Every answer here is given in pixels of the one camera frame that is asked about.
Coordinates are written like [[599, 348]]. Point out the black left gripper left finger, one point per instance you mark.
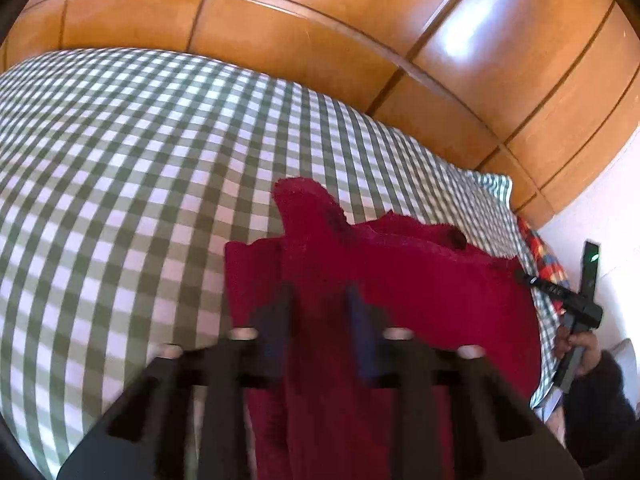
[[189, 403]]

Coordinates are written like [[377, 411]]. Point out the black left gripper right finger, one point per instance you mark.
[[454, 416]]

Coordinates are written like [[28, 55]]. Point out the dark red t-shirt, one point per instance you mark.
[[322, 421]]

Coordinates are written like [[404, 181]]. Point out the dark sleeve right forearm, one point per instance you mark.
[[601, 429]]

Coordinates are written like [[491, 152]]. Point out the person's right hand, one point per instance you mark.
[[564, 341]]

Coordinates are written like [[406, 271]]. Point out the multicolour plaid pillow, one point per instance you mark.
[[548, 266]]

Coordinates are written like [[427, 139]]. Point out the green checkered bed sheet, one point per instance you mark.
[[123, 174]]

